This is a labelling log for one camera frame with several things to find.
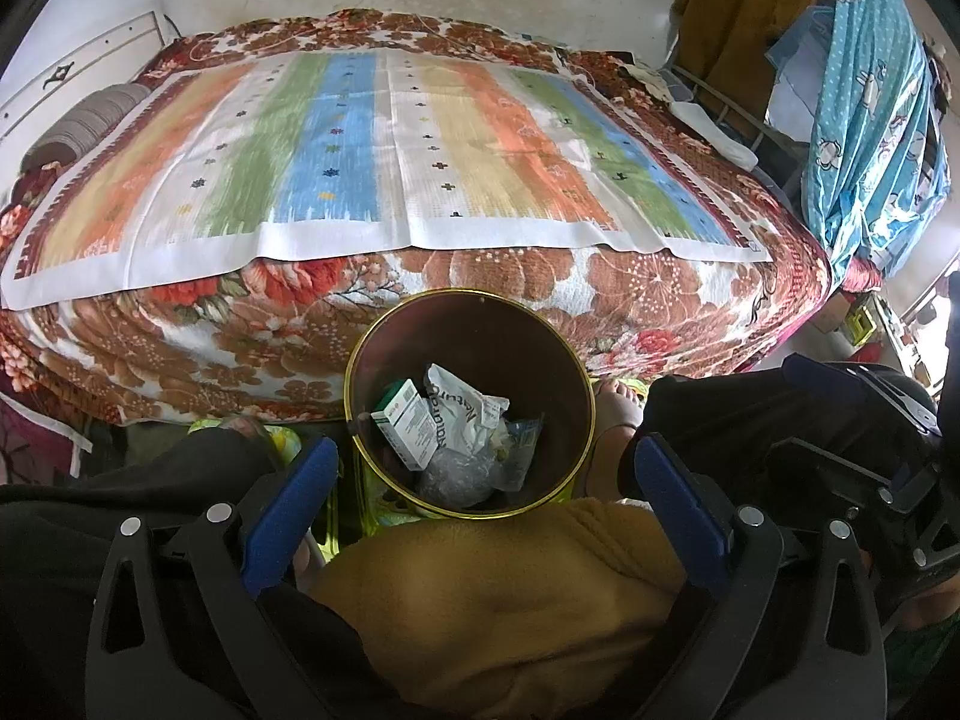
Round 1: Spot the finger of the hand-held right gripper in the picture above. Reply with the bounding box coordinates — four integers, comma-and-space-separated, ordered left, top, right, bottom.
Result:
771, 439, 902, 512
781, 352, 942, 436

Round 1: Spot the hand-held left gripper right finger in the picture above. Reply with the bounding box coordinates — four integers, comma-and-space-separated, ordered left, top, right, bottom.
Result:
634, 433, 886, 720

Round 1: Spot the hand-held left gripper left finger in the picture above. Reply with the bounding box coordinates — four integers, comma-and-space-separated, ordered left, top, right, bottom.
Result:
86, 435, 338, 720

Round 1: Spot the green and white box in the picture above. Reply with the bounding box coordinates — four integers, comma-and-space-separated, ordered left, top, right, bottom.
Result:
371, 379, 440, 470

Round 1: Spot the blue and white packet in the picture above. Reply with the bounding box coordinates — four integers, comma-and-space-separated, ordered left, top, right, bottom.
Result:
502, 416, 545, 492

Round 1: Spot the clear plastic bag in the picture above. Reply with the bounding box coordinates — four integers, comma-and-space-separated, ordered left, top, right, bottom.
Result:
418, 446, 511, 509

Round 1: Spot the white printed bag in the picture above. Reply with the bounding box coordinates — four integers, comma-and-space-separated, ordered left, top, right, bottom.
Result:
424, 364, 511, 458

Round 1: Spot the brown gold-rimmed trash bin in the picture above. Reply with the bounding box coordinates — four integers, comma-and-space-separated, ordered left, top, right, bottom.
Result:
343, 287, 597, 520

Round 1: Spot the person's right forearm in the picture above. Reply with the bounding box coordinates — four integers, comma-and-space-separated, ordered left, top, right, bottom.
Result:
889, 589, 960, 698

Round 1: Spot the person's right leg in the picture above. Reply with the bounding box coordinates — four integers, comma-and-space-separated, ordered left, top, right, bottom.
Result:
641, 366, 901, 541

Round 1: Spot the person's leg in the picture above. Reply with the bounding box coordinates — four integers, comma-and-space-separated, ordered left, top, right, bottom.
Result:
641, 366, 901, 541
0, 426, 391, 720

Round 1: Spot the person's right foot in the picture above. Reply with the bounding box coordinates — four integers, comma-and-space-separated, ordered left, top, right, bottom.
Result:
589, 379, 647, 500

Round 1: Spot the mustard yellow garment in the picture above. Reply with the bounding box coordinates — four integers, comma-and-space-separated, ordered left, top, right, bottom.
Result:
311, 499, 691, 720

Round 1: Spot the person's left leg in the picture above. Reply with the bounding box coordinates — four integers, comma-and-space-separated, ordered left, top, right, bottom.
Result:
0, 426, 391, 720

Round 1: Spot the blue printed hanging cloth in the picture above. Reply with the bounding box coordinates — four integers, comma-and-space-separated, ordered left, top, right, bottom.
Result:
799, 0, 953, 286

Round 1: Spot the white cloth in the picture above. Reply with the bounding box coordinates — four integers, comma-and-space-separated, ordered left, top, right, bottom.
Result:
671, 97, 762, 170

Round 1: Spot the maroon printed cloth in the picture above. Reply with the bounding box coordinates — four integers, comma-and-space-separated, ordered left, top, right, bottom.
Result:
0, 382, 83, 485

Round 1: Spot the metal rack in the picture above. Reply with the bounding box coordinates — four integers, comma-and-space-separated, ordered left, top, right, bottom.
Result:
667, 64, 807, 196

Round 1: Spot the floral brown blanket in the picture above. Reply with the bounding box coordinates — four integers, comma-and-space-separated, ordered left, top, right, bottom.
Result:
0, 9, 833, 428

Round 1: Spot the pale blue cloth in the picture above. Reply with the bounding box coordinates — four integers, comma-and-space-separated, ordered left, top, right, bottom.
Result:
765, 4, 833, 143

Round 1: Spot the brown hanging garment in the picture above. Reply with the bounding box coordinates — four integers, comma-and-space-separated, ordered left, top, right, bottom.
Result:
671, 0, 822, 125

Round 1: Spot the striped colourful mat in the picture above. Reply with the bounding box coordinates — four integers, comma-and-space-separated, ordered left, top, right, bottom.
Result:
0, 49, 773, 312

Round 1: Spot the grey ribbed pillow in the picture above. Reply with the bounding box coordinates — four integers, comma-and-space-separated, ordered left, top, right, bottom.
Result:
21, 82, 155, 173

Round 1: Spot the white headboard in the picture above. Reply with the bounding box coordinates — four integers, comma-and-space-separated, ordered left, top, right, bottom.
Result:
0, 11, 185, 166

